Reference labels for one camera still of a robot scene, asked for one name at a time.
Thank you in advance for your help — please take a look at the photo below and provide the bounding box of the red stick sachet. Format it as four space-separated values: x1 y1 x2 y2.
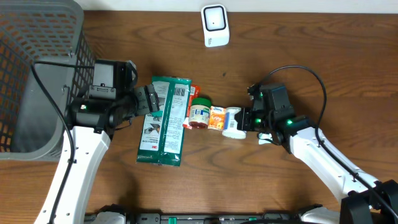
183 85 200 129

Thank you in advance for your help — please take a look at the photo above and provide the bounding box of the tall green white packet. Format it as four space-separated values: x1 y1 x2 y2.
136 76 192 167

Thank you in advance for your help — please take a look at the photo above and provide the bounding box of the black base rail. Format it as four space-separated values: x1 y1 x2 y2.
83 212 299 224

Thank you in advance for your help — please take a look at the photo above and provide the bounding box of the green lid jar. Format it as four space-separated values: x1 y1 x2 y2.
188 97 211 129

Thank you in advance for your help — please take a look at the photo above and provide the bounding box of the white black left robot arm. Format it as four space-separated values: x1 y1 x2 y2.
35 84 159 223

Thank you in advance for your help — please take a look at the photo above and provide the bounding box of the white tub container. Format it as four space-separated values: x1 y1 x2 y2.
221 107 246 139

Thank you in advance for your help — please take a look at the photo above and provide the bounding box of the orange snack packet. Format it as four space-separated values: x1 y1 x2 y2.
208 106 226 131

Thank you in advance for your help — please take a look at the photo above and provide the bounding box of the light green tissue packet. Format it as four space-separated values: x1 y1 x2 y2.
257 133 274 145

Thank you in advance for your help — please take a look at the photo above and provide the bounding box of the white barcode scanner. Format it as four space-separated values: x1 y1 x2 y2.
201 4 230 48

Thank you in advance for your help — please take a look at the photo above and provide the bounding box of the grey plastic mesh basket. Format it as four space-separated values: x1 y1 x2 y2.
1 0 95 161

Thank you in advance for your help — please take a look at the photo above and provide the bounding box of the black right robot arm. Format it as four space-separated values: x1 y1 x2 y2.
233 106 397 223

